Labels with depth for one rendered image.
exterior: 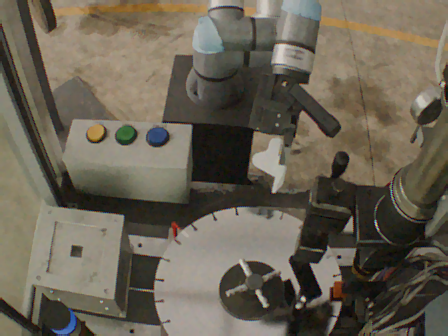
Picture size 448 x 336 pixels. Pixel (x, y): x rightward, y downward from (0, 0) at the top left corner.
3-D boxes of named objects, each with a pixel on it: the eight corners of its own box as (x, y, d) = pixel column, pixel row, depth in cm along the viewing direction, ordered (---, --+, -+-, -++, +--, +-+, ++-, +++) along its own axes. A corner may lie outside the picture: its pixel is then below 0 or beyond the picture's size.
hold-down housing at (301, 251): (287, 263, 71) (313, 197, 54) (292, 234, 74) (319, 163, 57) (322, 270, 71) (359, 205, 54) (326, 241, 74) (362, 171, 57)
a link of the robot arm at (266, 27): (249, 22, 101) (255, 10, 90) (300, 24, 101) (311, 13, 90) (251, 56, 101) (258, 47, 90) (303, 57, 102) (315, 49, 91)
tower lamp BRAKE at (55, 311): (46, 331, 58) (39, 326, 56) (49, 303, 60) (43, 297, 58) (74, 338, 58) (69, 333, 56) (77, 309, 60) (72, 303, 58)
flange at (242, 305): (266, 253, 86) (268, 247, 84) (293, 303, 81) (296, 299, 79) (207, 276, 83) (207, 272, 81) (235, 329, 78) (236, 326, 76)
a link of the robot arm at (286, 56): (313, 59, 89) (316, 50, 81) (309, 81, 89) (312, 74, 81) (275, 50, 90) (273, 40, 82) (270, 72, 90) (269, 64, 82)
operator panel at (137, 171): (75, 193, 113) (61, 158, 101) (84, 155, 119) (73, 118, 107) (188, 204, 113) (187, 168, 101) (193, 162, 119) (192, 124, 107)
